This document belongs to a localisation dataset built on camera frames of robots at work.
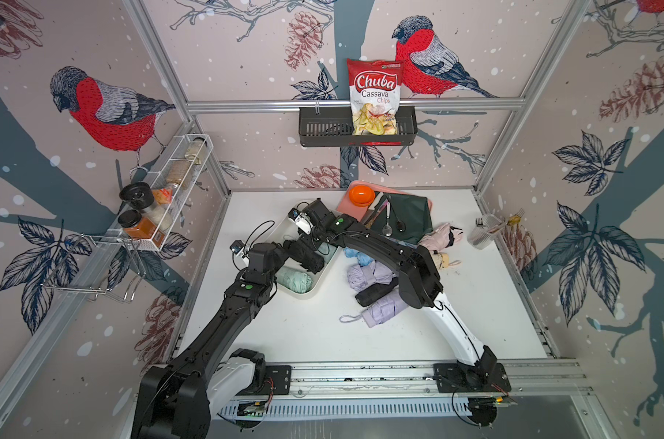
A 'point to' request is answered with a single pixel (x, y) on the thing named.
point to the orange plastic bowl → (361, 196)
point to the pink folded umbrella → (444, 237)
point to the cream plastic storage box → (285, 230)
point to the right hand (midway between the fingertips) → (304, 234)
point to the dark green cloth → (403, 217)
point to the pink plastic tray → (346, 204)
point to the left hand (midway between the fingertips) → (277, 247)
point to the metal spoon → (387, 230)
